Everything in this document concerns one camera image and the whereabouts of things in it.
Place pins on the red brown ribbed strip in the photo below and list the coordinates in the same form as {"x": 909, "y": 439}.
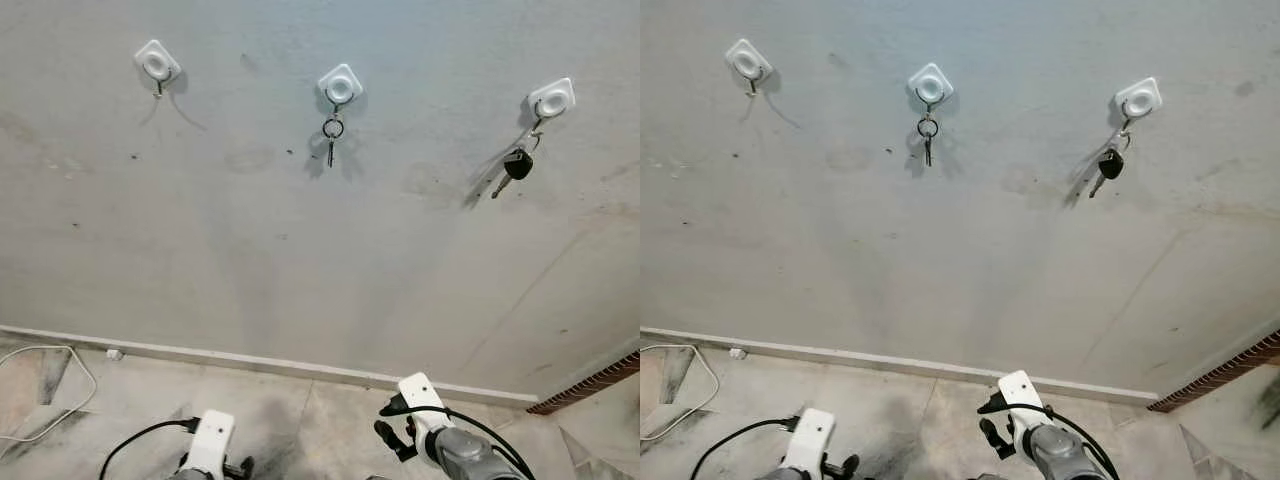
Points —
{"x": 585, "y": 385}
{"x": 1215, "y": 374}

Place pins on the black headed car key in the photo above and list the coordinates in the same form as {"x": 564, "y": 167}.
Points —
{"x": 1110, "y": 162}
{"x": 518, "y": 163}

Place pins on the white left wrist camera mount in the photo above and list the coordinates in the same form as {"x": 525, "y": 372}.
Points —
{"x": 211, "y": 440}
{"x": 811, "y": 438}

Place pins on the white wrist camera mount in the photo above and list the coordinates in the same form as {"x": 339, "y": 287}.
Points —
{"x": 421, "y": 395}
{"x": 211, "y": 440}
{"x": 1020, "y": 391}
{"x": 811, "y": 438}

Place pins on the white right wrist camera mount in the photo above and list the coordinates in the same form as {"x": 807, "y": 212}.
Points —
{"x": 421, "y": 395}
{"x": 1020, "y": 391}

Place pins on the white adhesive wall hook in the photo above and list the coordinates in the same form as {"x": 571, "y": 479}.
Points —
{"x": 340, "y": 84}
{"x": 930, "y": 84}
{"x": 552, "y": 98}
{"x": 747, "y": 59}
{"x": 1138, "y": 97}
{"x": 157, "y": 63}

